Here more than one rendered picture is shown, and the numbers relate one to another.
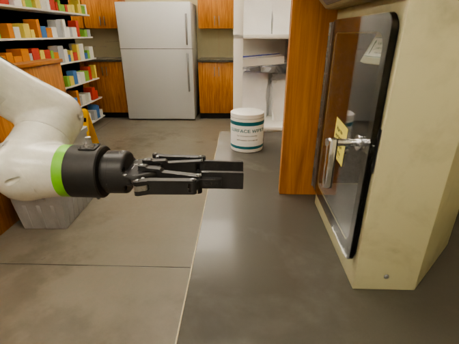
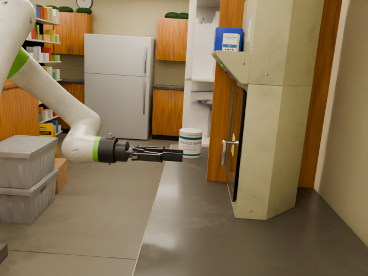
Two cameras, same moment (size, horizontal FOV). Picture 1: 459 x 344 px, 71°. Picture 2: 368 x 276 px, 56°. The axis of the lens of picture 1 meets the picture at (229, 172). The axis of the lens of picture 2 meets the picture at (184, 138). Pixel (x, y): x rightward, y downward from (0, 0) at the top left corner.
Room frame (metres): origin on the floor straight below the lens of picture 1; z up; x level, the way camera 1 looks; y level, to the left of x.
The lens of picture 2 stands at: (-0.68, -0.01, 1.48)
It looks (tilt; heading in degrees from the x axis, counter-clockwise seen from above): 13 degrees down; 359
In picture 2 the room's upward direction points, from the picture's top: 4 degrees clockwise
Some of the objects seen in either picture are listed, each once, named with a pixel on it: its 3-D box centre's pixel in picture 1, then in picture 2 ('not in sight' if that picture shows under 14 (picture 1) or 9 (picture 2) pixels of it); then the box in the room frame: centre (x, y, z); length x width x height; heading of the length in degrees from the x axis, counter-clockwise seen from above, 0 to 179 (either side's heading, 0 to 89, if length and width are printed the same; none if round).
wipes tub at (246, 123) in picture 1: (246, 130); (190, 142); (1.22, -0.07, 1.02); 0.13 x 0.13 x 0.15
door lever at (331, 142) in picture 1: (339, 162); (228, 151); (0.50, -0.18, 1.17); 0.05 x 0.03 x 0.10; 88
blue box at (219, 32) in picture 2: not in sight; (227, 40); (0.71, -0.17, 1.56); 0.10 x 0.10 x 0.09; 88
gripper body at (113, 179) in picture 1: (134, 172); (130, 151); (0.51, 0.17, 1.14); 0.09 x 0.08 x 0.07; 88
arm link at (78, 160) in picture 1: (92, 168); (109, 149); (0.51, 0.24, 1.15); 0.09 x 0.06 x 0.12; 178
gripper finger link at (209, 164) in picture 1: (223, 168); (173, 153); (0.53, 0.01, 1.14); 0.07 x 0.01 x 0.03; 88
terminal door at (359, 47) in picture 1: (341, 130); (234, 138); (0.61, -0.22, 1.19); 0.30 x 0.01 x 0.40; 178
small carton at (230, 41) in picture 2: not in sight; (230, 42); (0.56, -0.17, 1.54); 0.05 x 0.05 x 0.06; 74
